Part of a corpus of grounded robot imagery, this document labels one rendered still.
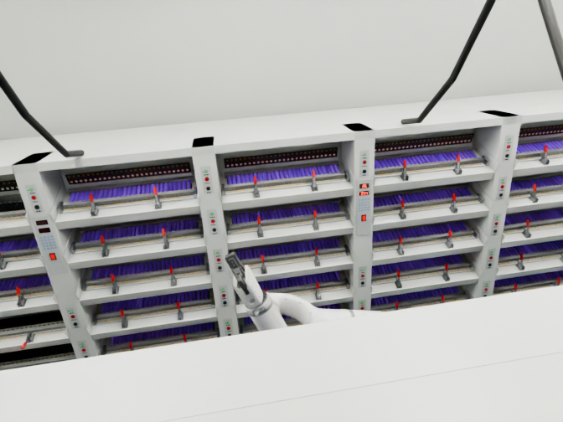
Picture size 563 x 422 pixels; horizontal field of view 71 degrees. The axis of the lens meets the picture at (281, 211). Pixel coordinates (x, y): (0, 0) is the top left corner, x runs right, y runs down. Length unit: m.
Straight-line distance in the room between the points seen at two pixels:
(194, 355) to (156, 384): 0.07
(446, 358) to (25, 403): 0.57
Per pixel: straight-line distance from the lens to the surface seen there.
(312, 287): 2.09
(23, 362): 2.45
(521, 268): 2.52
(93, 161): 1.77
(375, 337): 0.64
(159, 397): 0.60
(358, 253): 1.99
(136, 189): 1.91
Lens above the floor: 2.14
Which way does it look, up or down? 23 degrees down
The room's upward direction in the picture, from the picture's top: 4 degrees counter-clockwise
